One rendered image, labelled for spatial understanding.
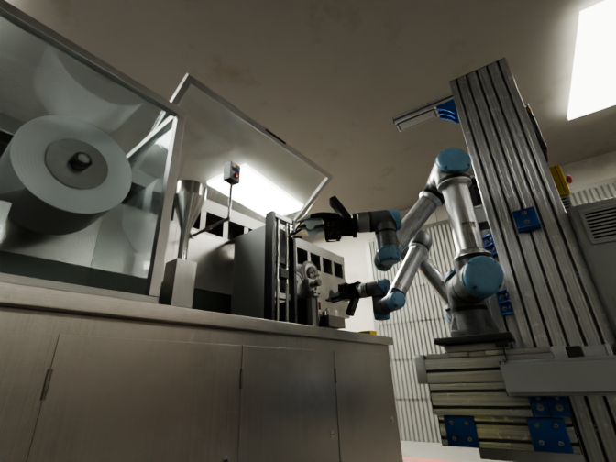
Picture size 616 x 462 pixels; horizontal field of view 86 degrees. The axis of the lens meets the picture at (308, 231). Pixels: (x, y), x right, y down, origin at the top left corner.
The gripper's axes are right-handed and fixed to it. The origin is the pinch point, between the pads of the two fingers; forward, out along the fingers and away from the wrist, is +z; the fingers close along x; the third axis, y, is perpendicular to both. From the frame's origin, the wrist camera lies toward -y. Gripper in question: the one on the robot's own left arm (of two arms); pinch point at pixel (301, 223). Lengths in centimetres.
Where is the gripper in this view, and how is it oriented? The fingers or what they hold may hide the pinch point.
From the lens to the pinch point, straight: 122.1
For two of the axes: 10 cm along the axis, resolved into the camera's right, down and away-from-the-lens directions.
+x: 1.2, 5.2, 8.5
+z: -9.9, 0.8, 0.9
